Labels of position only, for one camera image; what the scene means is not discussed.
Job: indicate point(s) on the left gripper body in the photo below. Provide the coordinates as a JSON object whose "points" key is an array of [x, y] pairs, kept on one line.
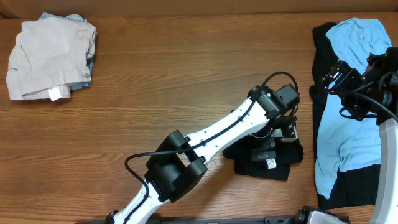
{"points": [[270, 142]]}

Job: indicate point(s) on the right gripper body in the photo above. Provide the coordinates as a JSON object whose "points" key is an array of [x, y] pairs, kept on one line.
{"points": [[348, 80]]}

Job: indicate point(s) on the black t-shirt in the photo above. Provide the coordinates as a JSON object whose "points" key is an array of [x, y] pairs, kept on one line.
{"points": [[278, 168]]}

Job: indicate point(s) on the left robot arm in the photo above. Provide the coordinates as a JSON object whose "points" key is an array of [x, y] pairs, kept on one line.
{"points": [[181, 161]]}

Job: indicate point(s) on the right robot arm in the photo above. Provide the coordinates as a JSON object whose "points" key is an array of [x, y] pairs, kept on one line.
{"points": [[375, 91]]}

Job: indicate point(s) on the light blue t-shirt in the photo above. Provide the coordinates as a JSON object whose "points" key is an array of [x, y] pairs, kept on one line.
{"points": [[348, 130]]}

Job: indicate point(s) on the black garment under pile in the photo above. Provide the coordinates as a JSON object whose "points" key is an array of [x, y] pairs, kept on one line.
{"points": [[351, 189]]}

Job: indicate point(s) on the light blue folded garment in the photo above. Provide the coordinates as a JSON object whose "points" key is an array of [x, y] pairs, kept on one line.
{"points": [[90, 61]]}

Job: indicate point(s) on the beige folded shorts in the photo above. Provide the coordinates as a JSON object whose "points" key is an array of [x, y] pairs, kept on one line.
{"points": [[50, 55]]}

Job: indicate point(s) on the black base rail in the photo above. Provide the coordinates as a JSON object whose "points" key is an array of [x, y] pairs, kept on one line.
{"points": [[265, 220]]}

